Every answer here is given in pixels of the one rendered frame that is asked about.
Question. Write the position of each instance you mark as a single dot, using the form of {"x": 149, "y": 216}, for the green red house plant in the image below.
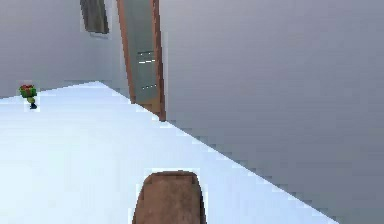
{"x": 28, "y": 92}

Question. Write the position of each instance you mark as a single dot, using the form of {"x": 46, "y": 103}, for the brown framed room door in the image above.
{"x": 143, "y": 40}

